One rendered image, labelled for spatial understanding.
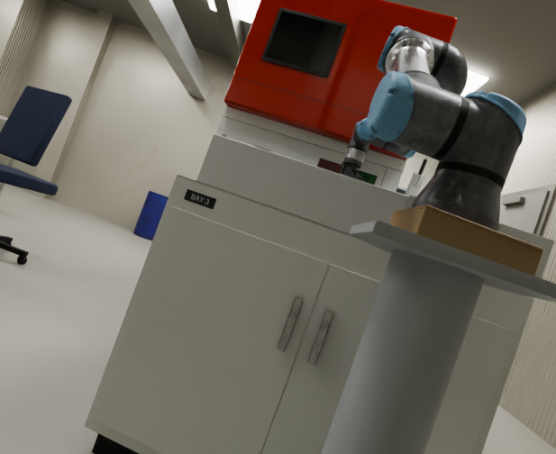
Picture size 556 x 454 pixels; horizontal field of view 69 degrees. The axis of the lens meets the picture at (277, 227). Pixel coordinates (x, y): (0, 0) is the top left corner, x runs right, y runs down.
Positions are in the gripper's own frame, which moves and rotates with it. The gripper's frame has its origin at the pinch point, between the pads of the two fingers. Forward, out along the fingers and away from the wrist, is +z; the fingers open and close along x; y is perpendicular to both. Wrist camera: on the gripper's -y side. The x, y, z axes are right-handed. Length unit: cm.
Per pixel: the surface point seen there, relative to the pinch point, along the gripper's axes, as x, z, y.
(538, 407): -270, 72, 79
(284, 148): 18.6, -20.4, 29.9
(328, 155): 2.4, -23.1, 20.0
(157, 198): 22, 20, 554
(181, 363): 44, 57, -28
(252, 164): 44, 1, -28
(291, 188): 33.8, 3.5, -33.9
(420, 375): 21, 30, -84
